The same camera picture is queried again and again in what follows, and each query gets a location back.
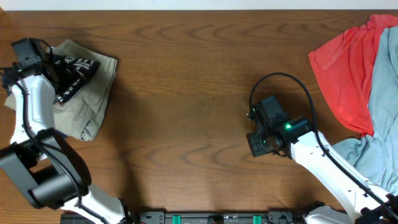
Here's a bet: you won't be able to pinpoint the black orange-patterned jersey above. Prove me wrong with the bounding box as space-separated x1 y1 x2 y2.
53 55 101 105

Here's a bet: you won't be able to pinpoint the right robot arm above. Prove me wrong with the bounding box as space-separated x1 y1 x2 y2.
246 96 397 223

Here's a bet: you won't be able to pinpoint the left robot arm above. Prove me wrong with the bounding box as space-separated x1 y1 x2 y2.
1 38 137 223

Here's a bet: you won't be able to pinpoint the red t-shirt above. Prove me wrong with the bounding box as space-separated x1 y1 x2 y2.
308 14 397 136

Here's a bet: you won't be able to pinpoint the light blue t-shirt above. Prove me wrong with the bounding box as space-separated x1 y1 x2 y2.
333 27 397 195

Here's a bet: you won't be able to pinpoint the folded khaki trousers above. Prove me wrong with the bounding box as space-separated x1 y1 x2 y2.
4 38 118 143

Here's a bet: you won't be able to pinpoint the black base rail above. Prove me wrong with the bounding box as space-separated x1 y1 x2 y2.
60 210 299 224

